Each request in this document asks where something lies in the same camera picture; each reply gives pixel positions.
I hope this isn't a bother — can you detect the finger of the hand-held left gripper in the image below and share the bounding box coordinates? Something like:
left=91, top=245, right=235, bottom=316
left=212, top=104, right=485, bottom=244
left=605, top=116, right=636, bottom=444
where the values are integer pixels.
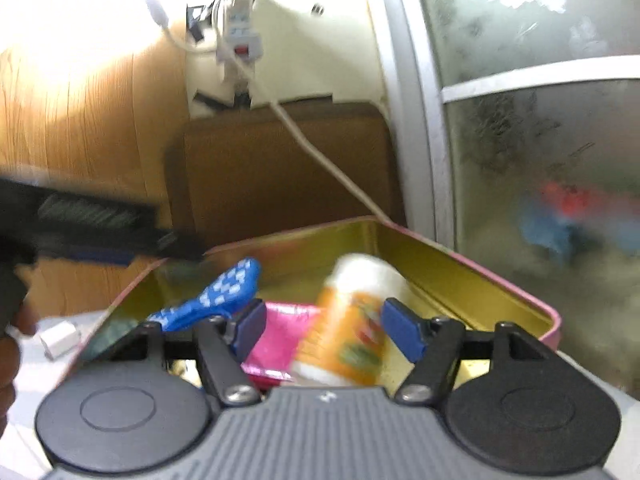
left=150, top=227, right=207, bottom=262
left=64, top=244, right=137, bottom=267

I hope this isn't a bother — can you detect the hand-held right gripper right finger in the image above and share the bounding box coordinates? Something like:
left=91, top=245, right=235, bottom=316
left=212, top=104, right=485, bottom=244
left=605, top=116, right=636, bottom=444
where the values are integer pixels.
left=381, top=297, right=551, bottom=406

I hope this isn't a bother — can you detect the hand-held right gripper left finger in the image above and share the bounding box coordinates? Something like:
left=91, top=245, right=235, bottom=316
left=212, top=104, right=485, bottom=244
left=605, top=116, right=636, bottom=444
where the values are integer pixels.
left=107, top=299, right=268, bottom=407

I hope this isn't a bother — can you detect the blue white patterned packet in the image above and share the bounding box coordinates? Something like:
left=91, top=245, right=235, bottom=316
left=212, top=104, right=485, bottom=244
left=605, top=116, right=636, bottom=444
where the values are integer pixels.
left=147, top=258, right=262, bottom=334

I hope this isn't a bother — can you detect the white bottle with orange label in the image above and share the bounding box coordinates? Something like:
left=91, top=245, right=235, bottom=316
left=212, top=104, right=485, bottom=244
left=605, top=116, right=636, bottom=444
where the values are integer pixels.
left=292, top=254, right=412, bottom=389

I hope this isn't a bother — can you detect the pink tin box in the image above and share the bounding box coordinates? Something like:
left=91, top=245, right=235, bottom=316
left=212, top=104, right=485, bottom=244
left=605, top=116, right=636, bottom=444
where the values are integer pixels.
left=55, top=215, right=564, bottom=392

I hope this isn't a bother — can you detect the person's left hand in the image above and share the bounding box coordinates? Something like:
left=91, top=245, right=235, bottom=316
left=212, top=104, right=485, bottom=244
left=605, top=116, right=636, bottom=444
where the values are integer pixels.
left=0, top=306, right=39, bottom=432

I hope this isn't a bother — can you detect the pink packet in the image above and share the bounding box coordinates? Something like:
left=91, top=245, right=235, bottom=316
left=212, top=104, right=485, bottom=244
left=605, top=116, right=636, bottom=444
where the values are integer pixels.
left=240, top=301, right=324, bottom=387

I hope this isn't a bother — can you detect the white charger cube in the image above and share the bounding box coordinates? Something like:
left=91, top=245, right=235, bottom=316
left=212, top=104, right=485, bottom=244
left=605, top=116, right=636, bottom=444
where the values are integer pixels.
left=40, top=322, right=81, bottom=360

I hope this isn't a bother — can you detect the brown chair back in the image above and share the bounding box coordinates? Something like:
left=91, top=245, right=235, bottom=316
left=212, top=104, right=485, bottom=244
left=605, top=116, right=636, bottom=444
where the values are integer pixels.
left=165, top=101, right=407, bottom=252

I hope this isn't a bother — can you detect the red and blue object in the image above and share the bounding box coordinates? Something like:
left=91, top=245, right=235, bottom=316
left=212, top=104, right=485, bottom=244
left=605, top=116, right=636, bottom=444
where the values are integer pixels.
left=517, top=180, right=597, bottom=267

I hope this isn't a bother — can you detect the white power strip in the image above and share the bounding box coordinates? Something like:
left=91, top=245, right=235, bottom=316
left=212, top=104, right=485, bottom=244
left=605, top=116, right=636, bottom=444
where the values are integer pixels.
left=187, top=0, right=267, bottom=87

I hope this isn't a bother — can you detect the white power cable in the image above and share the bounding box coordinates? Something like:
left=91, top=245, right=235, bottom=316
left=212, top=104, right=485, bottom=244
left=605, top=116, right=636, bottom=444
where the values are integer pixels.
left=269, top=100, right=397, bottom=227

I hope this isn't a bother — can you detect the white plug cable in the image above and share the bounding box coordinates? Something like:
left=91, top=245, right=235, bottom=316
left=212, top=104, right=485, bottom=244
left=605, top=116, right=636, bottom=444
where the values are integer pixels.
left=145, top=0, right=222, bottom=57

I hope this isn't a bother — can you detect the white window frame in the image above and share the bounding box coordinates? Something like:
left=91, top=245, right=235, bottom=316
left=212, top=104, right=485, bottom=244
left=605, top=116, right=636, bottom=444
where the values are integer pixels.
left=370, top=0, right=640, bottom=262

